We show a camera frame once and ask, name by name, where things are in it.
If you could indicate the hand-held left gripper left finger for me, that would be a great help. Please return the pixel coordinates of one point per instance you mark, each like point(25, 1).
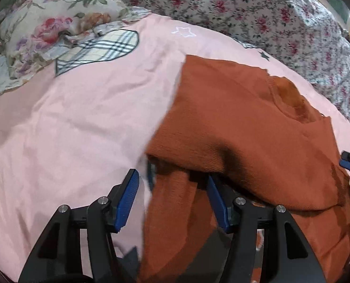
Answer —
point(127, 200)

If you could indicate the rust orange knit sweater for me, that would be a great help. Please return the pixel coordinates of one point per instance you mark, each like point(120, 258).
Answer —
point(245, 129)

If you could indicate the white quilt with red roses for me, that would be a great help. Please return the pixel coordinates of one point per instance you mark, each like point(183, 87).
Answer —
point(260, 14)

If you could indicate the cream floral ruffled pillow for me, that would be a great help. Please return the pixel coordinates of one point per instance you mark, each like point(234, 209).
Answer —
point(54, 26)

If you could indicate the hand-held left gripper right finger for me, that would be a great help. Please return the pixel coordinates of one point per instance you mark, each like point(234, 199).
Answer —
point(219, 203)

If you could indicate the pink plaid-heart bed sheet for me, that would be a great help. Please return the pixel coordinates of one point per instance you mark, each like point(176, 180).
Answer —
point(83, 118)

